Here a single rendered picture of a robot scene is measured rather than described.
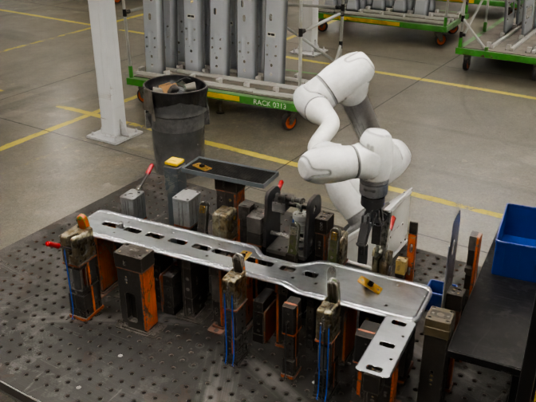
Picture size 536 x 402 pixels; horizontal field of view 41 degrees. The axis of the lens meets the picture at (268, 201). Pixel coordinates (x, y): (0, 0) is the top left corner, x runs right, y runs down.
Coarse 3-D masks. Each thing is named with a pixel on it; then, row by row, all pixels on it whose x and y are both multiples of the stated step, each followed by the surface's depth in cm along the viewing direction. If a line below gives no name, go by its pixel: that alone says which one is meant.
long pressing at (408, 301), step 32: (96, 224) 282; (128, 224) 282; (160, 224) 281; (192, 256) 260; (224, 256) 260; (256, 256) 260; (288, 288) 242; (320, 288) 241; (352, 288) 241; (384, 288) 241; (416, 288) 241; (416, 320) 226
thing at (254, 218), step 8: (256, 208) 277; (248, 216) 271; (256, 216) 271; (248, 224) 272; (256, 224) 271; (248, 232) 274; (256, 232) 272; (248, 240) 275; (256, 240) 274; (264, 248) 278; (264, 264) 281; (256, 280) 282; (256, 288) 284; (256, 296) 286
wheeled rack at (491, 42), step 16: (464, 0) 793; (464, 16) 801; (464, 32) 810; (480, 32) 883; (496, 32) 880; (512, 32) 867; (464, 48) 814; (480, 48) 811; (496, 48) 811; (512, 48) 798; (528, 48) 789; (464, 64) 823
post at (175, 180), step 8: (168, 168) 297; (176, 168) 296; (168, 176) 299; (176, 176) 297; (184, 176) 302; (168, 184) 301; (176, 184) 299; (184, 184) 303; (168, 192) 303; (176, 192) 301; (168, 200) 305; (168, 208) 307; (176, 240) 312
